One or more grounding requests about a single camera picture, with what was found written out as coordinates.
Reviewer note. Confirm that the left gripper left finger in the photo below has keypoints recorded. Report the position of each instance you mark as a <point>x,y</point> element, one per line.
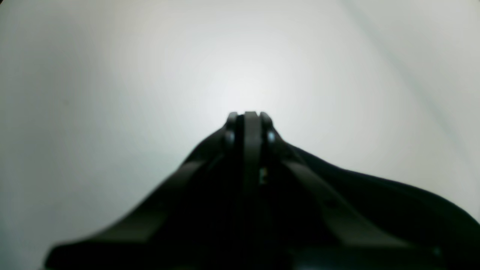
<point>157,231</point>

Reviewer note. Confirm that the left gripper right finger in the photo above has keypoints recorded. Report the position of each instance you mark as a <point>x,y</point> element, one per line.
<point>338,236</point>

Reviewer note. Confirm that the black T-shirt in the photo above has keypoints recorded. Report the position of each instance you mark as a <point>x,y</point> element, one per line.
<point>406,211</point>

